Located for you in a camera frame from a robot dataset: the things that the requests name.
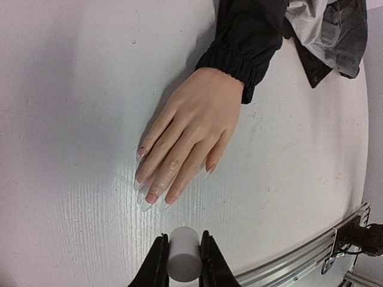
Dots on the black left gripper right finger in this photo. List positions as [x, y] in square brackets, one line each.
[215, 270]

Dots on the black grey jacket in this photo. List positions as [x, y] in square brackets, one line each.
[328, 36]

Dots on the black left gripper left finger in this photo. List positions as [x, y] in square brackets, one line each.
[152, 272]

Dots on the mannequin hand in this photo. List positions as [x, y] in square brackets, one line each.
[191, 132]

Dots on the white nail polish cap brush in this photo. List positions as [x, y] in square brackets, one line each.
[184, 262]

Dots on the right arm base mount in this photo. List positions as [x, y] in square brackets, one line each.
[354, 240]

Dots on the aluminium front rail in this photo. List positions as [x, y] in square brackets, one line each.
[318, 252]

